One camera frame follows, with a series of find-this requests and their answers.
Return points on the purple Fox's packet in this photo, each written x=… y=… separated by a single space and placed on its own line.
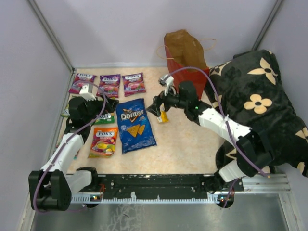
x=133 y=84
x=109 y=85

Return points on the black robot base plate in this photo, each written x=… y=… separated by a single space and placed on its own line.
x=154 y=186

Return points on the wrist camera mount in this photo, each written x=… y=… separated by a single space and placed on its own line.
x=86 y=93
x=166 y=81

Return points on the black floral blanket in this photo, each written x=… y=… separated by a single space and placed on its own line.
x=249 y=89

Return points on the orange Fox's fruits packet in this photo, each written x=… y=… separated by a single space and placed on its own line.
x=103 y=142

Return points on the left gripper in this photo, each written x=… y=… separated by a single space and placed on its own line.
x=111 y=105

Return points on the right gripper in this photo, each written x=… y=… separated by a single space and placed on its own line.
x=158 y=100

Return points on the teal Fox's candy packet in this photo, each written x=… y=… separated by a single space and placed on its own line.
x=76 y=155

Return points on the blue snack packet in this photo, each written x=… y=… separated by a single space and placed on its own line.
x=134 y=126

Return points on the green Fox's spring tea packet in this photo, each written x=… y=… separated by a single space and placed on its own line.
x=107 y=118

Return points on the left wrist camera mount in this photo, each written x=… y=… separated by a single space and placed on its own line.
x=86 y=93

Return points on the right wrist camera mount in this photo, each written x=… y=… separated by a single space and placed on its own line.
x=166 y=81

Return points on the aluminium frame rail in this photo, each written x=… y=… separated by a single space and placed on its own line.
x=273 y=184

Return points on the purple snack packet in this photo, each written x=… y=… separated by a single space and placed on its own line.
x=78 y=82

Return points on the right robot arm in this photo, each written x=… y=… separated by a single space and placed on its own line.
x=252 y=145

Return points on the red paper bag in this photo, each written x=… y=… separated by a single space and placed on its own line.
x=183 y=50

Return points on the yellow snack bar packet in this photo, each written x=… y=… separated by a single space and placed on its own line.
x=163 y=117

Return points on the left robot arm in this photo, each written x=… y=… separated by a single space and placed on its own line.
x=60 y=163

